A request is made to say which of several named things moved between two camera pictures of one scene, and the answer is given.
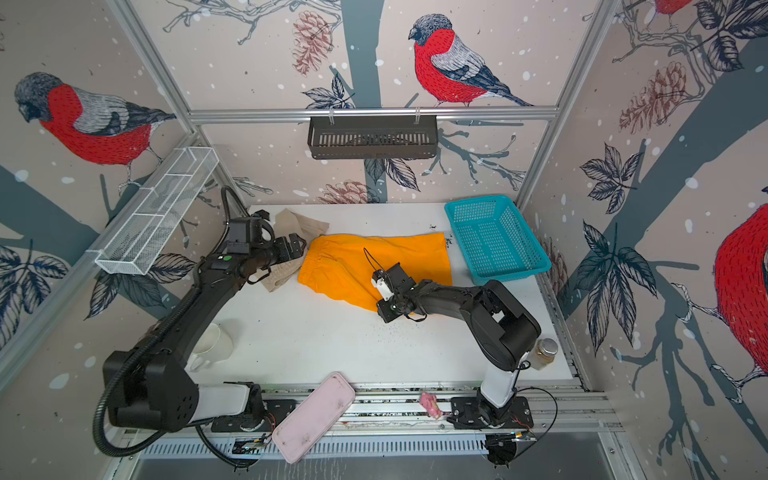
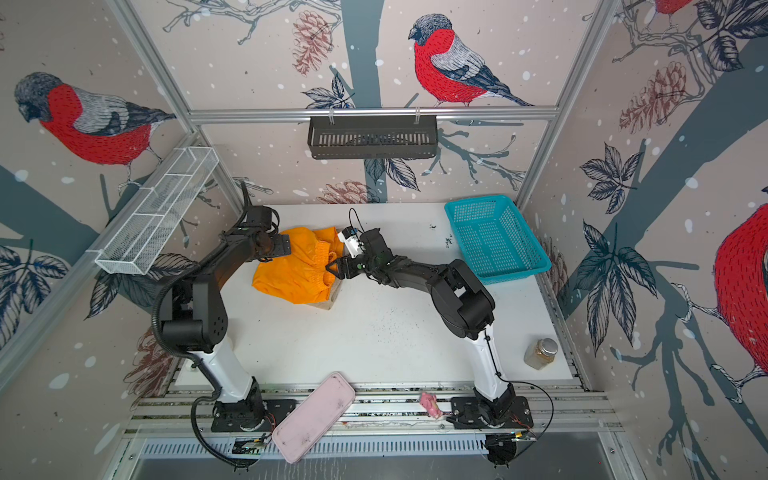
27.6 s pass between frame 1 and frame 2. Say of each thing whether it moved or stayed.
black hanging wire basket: stayed
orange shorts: moved
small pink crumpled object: stayed
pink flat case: stayed
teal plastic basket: stayed
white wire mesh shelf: stayed
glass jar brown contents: stayed
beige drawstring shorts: moved
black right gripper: moved
